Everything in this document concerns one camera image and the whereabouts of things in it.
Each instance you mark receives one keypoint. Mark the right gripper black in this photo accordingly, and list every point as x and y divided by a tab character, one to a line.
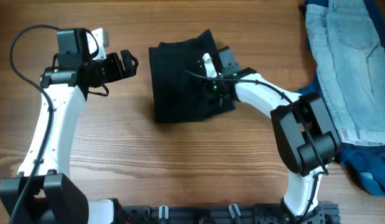
208	93

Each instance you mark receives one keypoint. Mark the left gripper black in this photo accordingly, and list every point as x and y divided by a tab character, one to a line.
117	72

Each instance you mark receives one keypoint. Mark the black shorts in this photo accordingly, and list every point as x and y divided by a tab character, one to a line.
177	92

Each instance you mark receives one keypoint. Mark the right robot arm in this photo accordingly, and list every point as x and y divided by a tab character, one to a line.
306	139

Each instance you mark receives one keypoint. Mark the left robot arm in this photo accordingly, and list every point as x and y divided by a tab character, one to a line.
42	191

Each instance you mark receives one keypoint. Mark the light blue denim shorts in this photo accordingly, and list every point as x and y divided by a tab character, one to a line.
350	68

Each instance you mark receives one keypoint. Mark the dark blue garment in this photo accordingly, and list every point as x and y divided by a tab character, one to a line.
366	164

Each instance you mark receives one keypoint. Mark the right white rail clip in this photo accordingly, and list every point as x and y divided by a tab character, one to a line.
235	213

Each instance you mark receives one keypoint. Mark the white rail clip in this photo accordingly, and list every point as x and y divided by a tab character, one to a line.
235	213
163	214

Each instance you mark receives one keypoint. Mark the left white rail clip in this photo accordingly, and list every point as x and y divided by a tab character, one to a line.
163	214

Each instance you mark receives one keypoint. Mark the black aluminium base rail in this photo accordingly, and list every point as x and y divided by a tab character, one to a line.
204	214

